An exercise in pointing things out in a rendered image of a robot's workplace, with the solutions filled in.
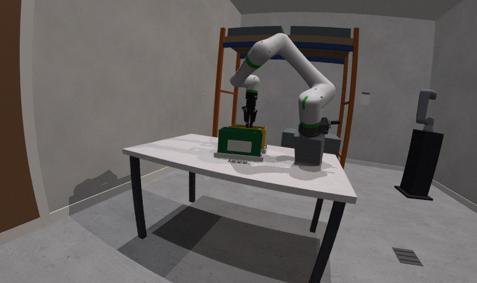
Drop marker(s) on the green divided crate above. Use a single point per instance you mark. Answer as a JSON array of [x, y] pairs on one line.
[[239, 141]]

